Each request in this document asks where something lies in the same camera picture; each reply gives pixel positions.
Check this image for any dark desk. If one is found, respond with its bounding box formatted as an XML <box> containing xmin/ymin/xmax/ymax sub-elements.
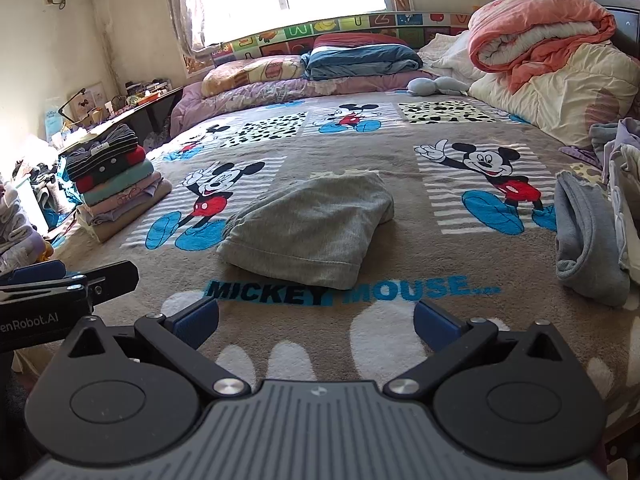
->
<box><xmin>57</xmin><ymin>85</ymin><xmax>186</xmax><ymax>153</ymax></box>

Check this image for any purple quilt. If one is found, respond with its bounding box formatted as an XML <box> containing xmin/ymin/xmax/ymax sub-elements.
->
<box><xmin>170</xmin><ymin>72</ymin><xmax>436</xmax><ymax>138</ymax></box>

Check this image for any lilac garment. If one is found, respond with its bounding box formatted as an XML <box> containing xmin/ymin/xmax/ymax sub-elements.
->
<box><xmin>559</xmin><ymin>117</ymin><xmax>640</xmax><ymax>171</ymax></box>

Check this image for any pile of assorted clothes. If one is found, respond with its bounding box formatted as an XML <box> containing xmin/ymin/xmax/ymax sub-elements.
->
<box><xmin>0</xmin><ymin>160</ymin><xmax>68</xmax><ymax>271</ymax></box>

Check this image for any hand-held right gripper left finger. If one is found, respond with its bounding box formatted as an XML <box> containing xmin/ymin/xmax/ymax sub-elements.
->
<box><xmin>62</xmin><ymin>297</ymin><xmax>252</xmax><ymax>402</ymax></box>

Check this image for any light blue plush toy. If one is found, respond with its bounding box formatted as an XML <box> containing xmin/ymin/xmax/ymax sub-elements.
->
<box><xmin>405</xmin><ymin>76</ymin><xmax>471</xmax><ymax>97</ymax></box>

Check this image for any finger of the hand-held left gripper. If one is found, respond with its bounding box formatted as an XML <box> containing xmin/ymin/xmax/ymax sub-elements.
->
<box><xmin>0</xmin><ymin>261</ymin><xmax>140</xmax><ymax>313</ymax></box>
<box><xmin>0</xmin><ymin>259</ymin><xmax>68</xmax><ymax>286</ymax></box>

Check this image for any blue folded blanket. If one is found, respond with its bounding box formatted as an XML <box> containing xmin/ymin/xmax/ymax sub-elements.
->
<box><xmin>301</xmin><ymin>44</ymin><xmax>425</xmax><ymax>82</ymax></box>

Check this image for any pink rolled quilt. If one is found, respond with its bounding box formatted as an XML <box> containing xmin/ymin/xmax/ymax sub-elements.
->
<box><xmin>467</xmin><ymin>0</ymin><xmax>618</xmax><ymax>95</ymax></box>

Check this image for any cartoon mouse printed blanket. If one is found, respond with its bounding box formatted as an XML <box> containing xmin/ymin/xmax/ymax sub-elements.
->
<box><xmin>47</xmin><ymin>87</ymin><xmax>640</xmax><ymax>461</ymax></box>

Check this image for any stack of folded clothes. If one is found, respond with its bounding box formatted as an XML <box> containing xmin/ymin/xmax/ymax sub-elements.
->
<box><xmin>65</xmin><ymin>124</ymin><xmax>173</xmax><ymax>244</ymax></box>

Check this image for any white pillow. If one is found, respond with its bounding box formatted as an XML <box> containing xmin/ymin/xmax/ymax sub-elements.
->
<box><xmin>417</xmin><ymin>30</ymin><xmax>488</xmax><ymax>83</ymax></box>

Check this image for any cluttered side desk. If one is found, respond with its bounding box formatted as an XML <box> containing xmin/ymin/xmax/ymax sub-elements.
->
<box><xmin>45</xmin><ymin>77</ymin><xmax>173</xmax><ymax>143</ymax></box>

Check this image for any cream quilt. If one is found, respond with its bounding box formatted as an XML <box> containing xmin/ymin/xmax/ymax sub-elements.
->
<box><xmin>467</xmin><ymin>40</ymin><xmax>640</xmax><ymax>148</ymax></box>

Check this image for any maroon folded blanket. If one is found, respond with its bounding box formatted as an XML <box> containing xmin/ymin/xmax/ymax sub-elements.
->
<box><xmin>312</xmin><ymin>33</ymin><xmax>416</xmax><ymax>52</ymax></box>

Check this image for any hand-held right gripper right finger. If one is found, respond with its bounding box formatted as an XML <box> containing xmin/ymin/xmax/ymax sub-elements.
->
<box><xmin>382</xmin><ymin>299</ymin><xmax>576</xmax><ymax>402</ymax></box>

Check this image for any bluish grey garment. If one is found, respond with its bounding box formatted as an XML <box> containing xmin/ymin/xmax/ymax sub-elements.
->
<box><xmin>554</xmin><ymin>170</ymin><xmax>632</xmax><ymax>308</ymax></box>

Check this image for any white lace curtain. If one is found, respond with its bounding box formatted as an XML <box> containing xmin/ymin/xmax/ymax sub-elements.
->
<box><xmin>160</xmin><ymin>0</ymin><xmax>211</xmax><ymax>61</ymax></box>

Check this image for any colourful alphabet foam mat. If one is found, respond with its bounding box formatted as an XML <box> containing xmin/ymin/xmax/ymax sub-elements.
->
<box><xmin>185</xmin><ymin>10</ymin><xmax>473</xmax><ymax>78</ymax></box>

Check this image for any yellow floral pillow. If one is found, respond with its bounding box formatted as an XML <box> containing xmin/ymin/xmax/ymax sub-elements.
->
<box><xmin>201</xmin><ymin>55</ymin><xmax>308</xmax><ymax>97</ymax></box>

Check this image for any white garment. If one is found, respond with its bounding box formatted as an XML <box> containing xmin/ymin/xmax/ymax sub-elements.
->
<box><xmin>602</xmin><ymin>142</ymin><xmax>640</xmax><ymax>286</ymax></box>

